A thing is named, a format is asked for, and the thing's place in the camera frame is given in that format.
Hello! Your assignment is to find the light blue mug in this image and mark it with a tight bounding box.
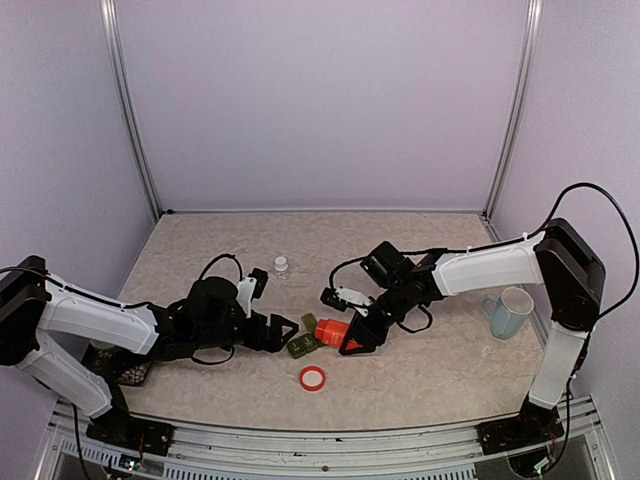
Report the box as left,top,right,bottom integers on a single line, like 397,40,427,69
482,286,534,340

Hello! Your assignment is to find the green pill organizer box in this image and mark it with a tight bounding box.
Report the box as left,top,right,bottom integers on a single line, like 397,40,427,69
286,312,321,359

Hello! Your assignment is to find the front aluminium rail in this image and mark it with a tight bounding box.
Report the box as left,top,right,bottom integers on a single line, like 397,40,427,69
44,399,615,479

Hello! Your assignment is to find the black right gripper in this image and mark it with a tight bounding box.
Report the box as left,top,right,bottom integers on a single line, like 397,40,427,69
338,282,411,355

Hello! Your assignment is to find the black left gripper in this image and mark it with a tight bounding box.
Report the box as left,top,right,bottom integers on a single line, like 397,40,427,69
195,311,298,352

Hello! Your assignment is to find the right aluminium frame post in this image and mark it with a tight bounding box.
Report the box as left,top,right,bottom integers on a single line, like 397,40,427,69
483,0,544,223

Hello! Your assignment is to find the red can lid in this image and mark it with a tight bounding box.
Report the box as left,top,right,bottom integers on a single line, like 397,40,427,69
299,366,326,392

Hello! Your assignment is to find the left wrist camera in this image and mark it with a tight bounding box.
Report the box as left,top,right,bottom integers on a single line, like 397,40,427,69
236,268,269,318

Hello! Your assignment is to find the red cylindrical can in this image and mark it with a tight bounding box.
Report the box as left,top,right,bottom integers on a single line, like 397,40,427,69
314,319,349,348

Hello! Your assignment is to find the left aluminium frame post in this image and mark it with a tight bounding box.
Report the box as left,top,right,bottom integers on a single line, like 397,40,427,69
100,0,163,223

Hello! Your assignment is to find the aluminium frame post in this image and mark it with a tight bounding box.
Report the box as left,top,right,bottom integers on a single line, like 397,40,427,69
100,0,163,223
483,0,544,223

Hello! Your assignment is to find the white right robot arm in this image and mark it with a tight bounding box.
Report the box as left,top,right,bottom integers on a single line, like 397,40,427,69
320,218,605,444

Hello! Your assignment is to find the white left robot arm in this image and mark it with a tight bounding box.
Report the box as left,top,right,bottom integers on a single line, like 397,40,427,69
1,255,299,445

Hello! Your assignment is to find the black square tray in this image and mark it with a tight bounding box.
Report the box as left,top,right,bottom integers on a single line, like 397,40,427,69
82,345,153,387

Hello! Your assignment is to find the small white pill bottle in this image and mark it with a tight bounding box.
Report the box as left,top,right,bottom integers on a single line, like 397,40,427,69
274,256,289,278

